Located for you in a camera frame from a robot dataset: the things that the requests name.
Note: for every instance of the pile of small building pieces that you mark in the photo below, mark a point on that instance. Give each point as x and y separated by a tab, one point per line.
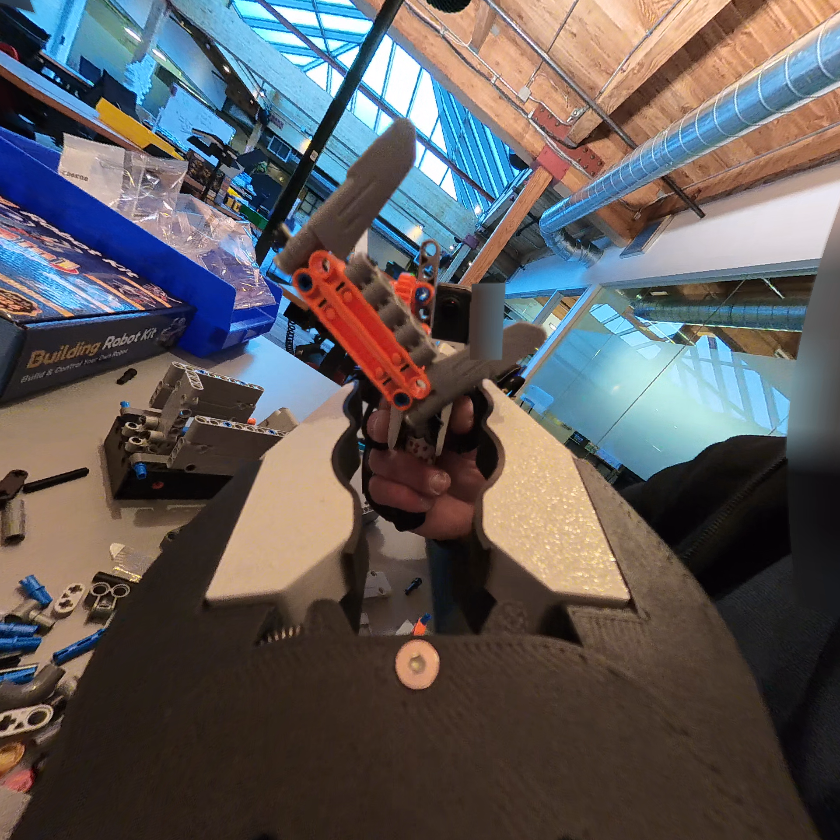
79	604

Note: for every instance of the orange and grey wing assembly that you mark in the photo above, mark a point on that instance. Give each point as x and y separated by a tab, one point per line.
368	322

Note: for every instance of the person's right forearm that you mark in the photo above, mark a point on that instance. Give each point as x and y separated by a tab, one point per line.
709	499

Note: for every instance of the yellow plastic bin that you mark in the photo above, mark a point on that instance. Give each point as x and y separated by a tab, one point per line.
138	127

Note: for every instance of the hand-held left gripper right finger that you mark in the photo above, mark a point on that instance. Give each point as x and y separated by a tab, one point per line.
558	538

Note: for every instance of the blue robot kit box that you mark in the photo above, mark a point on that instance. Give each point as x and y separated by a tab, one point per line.
92	341

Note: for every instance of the silver ventilation duct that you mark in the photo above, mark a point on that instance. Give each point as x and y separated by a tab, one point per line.
709	125

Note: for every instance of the blue plastic bin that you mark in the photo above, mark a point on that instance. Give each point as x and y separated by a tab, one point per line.
210	302

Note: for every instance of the black support column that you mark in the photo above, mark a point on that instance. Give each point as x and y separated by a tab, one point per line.
348	118

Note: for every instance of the grey building kit robot assembly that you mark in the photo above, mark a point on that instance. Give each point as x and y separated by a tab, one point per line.
197	433

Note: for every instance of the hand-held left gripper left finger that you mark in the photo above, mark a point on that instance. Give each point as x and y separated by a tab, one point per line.
282	538

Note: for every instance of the person's right hand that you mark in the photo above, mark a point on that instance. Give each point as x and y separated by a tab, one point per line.
433	492

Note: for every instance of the black connector pin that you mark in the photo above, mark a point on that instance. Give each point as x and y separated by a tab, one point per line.
126	376

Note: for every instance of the bundle of clear plastic bags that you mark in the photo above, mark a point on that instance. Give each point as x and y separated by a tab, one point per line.
197	236

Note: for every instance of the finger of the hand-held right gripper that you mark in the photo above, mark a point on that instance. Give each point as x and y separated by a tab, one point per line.
487	328

